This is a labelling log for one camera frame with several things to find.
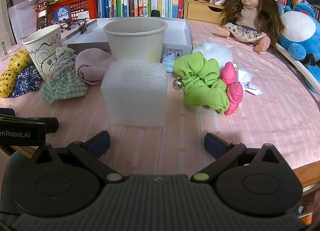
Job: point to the white cardboard box tray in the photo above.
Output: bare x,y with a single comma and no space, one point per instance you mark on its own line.
177,37

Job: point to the doodled white paper cup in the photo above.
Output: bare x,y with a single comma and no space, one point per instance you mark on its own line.
41,47

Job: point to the wooden drawer box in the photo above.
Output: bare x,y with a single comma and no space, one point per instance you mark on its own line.
202,11

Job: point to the light blue face mask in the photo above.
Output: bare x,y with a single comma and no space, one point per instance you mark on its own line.
168,62

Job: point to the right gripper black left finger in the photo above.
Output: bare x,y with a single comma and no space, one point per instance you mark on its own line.
87,154

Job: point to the red plastic crate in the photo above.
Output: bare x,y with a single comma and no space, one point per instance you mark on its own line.
75,7

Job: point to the brown haired baby doll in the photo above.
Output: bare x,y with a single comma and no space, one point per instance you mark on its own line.
252,21

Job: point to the pink plush toy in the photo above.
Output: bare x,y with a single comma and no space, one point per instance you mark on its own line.
234,88

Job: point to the silver jingle bell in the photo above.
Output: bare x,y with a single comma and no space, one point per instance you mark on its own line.
178,83

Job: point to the white curved rail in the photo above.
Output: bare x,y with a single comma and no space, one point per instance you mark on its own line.
300,67

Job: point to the white crumpled paper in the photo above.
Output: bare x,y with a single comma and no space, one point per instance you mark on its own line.
244,78

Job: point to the round blue sticker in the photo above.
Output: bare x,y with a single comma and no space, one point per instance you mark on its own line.
62,14

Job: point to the blue white plush toy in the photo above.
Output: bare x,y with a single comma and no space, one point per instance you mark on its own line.
300,37

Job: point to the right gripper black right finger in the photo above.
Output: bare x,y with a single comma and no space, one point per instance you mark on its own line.
225,155

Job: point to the white foam block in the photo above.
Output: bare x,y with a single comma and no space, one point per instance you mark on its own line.
135,94

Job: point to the gold sequin bow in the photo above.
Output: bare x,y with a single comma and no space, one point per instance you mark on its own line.
18,62

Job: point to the lime green scrunchie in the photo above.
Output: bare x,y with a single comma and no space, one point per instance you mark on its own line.
201,81

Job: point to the white fluffy pompom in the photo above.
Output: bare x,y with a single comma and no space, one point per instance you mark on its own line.
211,50

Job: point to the large white paper cup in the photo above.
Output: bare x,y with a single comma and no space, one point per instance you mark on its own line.
136,38

